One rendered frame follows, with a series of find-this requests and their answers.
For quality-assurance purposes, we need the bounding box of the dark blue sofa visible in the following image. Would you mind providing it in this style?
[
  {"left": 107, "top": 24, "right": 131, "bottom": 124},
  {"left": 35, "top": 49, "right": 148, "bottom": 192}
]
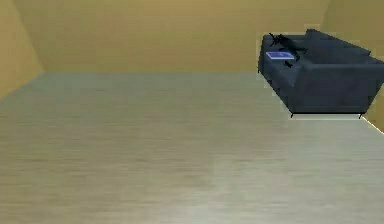
[{"left": 257, "top": 28, "right": 384, "bottom": 119}]

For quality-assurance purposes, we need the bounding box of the blue book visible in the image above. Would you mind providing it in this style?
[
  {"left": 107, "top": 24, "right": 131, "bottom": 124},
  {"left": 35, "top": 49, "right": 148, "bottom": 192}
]
[{"left": 265, "top": 51, "right": 296, "bottom": 61}]

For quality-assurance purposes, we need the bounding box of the black angular object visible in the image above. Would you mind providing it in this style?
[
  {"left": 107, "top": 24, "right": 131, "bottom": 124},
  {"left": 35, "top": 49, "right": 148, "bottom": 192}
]
[{"left": 268, "top": 32, "right": 308, "bottom": 61}]

